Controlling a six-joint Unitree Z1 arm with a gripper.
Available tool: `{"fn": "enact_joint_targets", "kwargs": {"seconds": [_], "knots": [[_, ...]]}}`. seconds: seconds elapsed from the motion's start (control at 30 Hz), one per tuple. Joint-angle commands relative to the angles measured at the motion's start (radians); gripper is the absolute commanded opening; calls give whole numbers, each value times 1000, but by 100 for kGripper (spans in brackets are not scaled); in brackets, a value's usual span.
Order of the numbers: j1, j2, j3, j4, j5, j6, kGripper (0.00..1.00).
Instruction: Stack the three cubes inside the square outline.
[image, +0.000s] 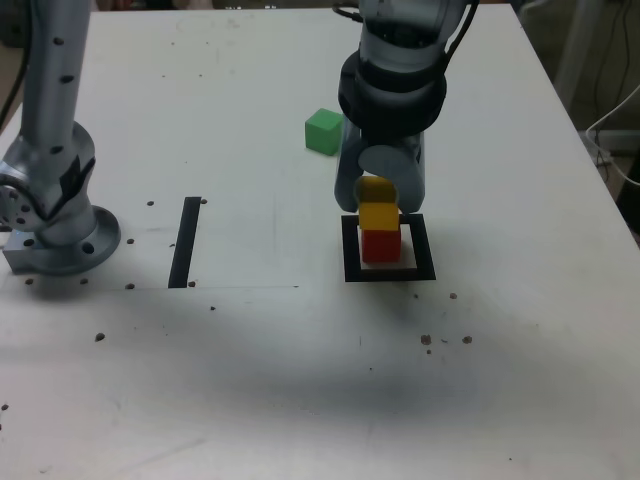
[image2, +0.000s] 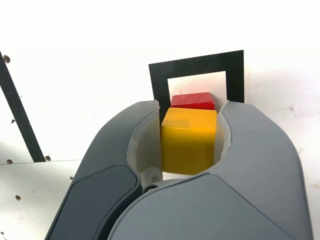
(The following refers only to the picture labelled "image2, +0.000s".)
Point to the black tape square outline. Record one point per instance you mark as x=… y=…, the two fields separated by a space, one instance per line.
x=195 y=63

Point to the yellow cube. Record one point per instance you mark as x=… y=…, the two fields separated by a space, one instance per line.
x=187 y=140

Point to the red cube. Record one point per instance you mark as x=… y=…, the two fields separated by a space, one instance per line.
x=192 y=101

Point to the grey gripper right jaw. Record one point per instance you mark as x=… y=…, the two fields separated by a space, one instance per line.
x=250 y=187

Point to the black tape strip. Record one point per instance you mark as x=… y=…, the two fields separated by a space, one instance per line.
x=17 y=107

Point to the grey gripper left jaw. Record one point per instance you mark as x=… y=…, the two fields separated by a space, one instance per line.
x=107 y=155

